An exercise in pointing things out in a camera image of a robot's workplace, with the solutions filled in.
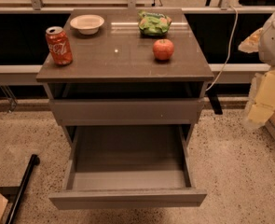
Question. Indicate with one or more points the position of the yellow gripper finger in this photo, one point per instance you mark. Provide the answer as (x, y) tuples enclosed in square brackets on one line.
[(250, 44), (261, 100)]

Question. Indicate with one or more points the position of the red coke can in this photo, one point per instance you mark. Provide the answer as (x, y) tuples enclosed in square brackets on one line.
[(58, 45)]

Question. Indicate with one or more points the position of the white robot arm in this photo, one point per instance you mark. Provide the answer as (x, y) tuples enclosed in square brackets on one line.
[(266, 46)]

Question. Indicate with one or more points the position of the closed grey upper drawer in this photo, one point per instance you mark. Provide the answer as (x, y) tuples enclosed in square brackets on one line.
[(126, 112)]

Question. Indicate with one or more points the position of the grey drawer cabinet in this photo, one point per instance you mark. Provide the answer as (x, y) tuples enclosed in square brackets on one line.
[(118, 63)]

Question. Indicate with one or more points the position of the open grey lower drawer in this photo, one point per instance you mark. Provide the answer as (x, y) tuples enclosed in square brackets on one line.
[(128, 167)]

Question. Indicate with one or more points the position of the red apple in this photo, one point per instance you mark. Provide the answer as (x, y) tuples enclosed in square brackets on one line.
[(163, 49)]

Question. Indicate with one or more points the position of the green chip bag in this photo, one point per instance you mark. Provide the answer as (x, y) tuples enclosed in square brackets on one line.
[(154, 24)]

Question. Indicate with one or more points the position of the white bowl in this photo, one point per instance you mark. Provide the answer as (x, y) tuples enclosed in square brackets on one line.
[(87, 24)]

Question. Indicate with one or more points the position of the black metal bar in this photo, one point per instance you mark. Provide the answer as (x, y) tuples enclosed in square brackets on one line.
[(33, 162)]

